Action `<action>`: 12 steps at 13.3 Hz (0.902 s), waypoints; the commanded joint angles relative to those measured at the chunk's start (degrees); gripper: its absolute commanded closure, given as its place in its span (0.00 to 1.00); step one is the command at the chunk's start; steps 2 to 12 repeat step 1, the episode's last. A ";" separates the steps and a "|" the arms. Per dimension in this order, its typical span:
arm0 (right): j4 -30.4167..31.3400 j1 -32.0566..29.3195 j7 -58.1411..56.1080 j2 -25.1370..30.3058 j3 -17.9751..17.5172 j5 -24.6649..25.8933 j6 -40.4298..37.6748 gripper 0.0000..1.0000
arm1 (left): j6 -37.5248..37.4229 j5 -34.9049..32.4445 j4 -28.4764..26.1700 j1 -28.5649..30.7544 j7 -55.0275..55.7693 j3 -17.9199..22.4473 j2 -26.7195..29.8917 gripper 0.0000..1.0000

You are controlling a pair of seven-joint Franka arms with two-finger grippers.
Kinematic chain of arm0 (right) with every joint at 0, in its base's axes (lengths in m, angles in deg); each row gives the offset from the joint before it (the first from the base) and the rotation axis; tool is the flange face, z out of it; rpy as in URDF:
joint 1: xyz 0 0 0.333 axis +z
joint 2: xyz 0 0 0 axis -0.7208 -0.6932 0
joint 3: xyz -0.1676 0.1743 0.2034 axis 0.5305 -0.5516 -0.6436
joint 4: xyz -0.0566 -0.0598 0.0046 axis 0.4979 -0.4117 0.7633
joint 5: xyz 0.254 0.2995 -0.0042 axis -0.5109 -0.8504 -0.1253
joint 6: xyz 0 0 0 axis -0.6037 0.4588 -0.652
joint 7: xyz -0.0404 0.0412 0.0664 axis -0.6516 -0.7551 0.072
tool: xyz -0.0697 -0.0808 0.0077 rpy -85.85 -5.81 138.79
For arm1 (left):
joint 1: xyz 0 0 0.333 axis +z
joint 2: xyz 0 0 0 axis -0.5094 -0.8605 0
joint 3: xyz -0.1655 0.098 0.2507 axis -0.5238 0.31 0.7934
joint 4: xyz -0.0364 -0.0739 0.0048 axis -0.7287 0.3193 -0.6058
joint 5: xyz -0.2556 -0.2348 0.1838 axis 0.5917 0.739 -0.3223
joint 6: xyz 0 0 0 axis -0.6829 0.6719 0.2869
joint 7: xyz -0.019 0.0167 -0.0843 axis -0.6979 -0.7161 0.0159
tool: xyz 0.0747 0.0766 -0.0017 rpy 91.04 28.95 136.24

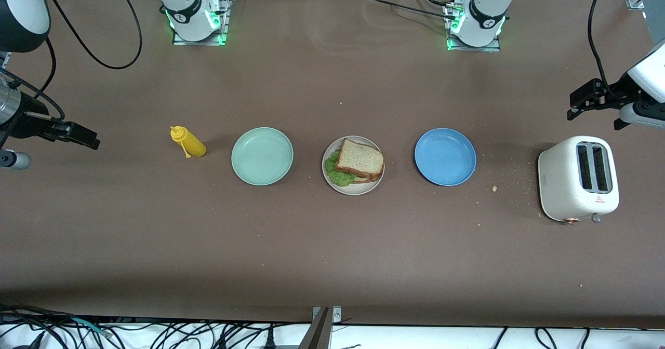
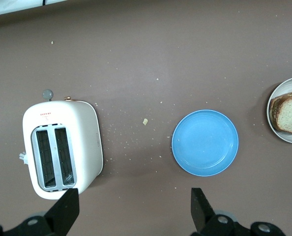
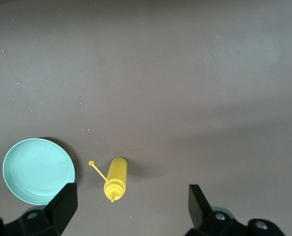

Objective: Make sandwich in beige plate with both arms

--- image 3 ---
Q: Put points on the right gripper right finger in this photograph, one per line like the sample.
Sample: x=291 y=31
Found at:
x=200 y=211

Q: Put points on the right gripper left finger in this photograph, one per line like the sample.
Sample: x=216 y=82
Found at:
x=61 y=211

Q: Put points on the yellow mustard squeeze bottle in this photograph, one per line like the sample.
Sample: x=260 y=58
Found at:
x=117 y=173

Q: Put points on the mint green plate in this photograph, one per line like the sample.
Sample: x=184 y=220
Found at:
x=37 y=169

